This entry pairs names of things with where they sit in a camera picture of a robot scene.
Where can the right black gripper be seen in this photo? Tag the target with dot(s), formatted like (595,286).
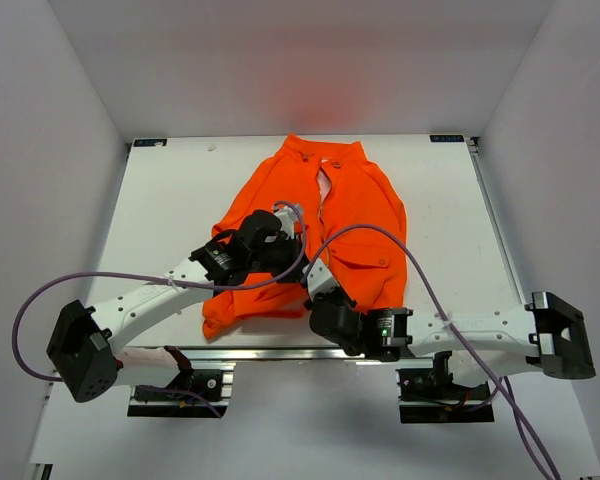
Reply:
(327,296)

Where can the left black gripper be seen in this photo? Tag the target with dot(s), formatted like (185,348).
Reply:
(294,248)

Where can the orange jacket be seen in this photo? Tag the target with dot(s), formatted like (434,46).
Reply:
(355,220)

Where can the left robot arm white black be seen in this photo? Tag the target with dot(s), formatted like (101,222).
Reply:
(90,346)

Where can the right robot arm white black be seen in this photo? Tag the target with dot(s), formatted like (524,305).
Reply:
(548,334)

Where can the left blue table label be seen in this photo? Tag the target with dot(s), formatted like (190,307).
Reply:
(149,142)

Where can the blue table label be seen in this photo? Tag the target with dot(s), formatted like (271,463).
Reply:
(446,138)
(149,142)

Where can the right blue table label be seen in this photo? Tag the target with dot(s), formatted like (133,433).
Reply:
(446,138)

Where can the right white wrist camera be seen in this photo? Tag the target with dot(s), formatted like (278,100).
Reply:
(318,279)

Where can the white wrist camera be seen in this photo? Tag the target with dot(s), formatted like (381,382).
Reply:
(318,279)
(290,215)

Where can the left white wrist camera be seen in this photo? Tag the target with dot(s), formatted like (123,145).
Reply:
(290,215)

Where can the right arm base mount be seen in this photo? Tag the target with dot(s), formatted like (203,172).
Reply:
(431,396)

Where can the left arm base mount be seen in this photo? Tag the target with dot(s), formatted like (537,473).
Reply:
(166,383)

